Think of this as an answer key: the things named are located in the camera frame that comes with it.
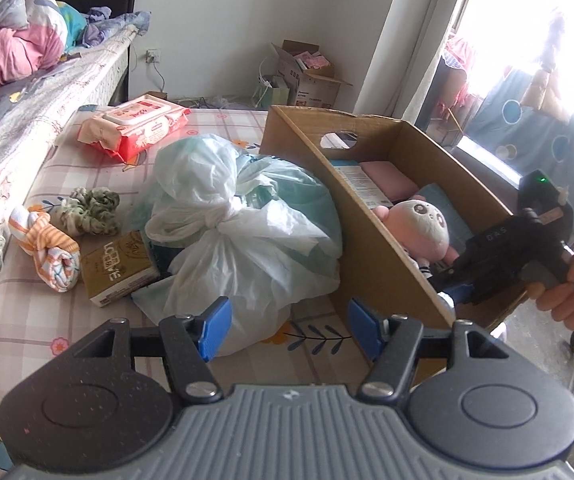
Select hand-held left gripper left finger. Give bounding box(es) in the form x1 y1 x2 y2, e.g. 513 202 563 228
70 296 232 406

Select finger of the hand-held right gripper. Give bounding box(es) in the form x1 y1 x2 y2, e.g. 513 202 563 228
429 260 470 292
447 284 478 306

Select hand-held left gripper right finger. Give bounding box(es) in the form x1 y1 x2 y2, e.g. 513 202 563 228
347 298 512 406

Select pink white plush toy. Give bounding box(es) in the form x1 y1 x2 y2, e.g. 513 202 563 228
372 195 460 281

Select blue checked towel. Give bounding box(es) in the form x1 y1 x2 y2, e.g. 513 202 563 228
417 182 474 248

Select large brown cardboard box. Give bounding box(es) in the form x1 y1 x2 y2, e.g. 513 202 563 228
259 105 530 366

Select person's right hand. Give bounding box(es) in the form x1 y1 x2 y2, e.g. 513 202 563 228
527 247 574 332

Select white tied plastic bag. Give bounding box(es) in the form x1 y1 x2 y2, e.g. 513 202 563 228
132 133 343 357

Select small brown paper box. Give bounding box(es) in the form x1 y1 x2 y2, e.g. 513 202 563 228
81 231 160 308

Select blue cloth with circles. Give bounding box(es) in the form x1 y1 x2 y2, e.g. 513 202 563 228
467 67 574 186

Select pink textured cloth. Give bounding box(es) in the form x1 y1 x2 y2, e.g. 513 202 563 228
359 160 420 201

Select blue white flat box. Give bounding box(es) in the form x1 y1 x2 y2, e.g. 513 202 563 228
329 159 395 209

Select hanging tan garment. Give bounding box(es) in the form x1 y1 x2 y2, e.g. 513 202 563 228
522 10 574 121

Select green patterned scrunchie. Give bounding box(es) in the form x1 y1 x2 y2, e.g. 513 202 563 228
57 186 120 237

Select orange striped white socks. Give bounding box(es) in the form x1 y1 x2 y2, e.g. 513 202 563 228
10 207 82 293

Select hanging pink red garment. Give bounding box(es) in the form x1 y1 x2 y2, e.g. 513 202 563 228
442 35 474 106

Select pink wet wipes pack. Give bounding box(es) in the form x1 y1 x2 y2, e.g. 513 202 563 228
77 94 191 163

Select white curtain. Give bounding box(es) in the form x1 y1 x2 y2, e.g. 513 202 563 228
357 0 472 126

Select open printed cardboard box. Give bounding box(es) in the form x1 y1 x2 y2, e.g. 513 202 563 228
269 40 353 108

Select pale green paper bag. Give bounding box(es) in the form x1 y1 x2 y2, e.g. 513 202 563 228
257 75 293 108

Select white woven bed cover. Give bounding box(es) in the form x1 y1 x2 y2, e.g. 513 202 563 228
0 27 133 321

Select lavender cloth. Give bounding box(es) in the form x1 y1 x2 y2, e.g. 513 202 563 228
84 6 150 46

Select teal printed cloth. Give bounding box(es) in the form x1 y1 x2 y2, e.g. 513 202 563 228
60 2 90 51

